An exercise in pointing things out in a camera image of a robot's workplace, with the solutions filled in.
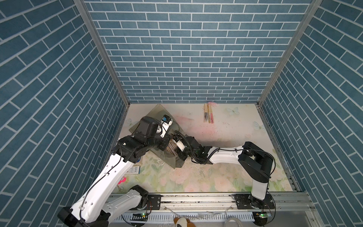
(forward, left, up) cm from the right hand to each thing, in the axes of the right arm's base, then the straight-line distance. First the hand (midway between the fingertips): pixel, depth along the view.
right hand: (176, 149), depth 87 cm
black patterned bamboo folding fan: (+38, -19, -6) cm, 43 cm away
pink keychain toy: (-19, +29, -6) cm, 35 cm away
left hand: (-4, 0, +21) cm, 21 cm away
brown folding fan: (+3, +4, -3) cm, 6 cm away
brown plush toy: (-35, -8, -4) cm, 36 cm away
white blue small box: (-12, +24, -6) cm, 27 cm away
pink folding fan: (+49, -24, -6) cm, 55 cm away
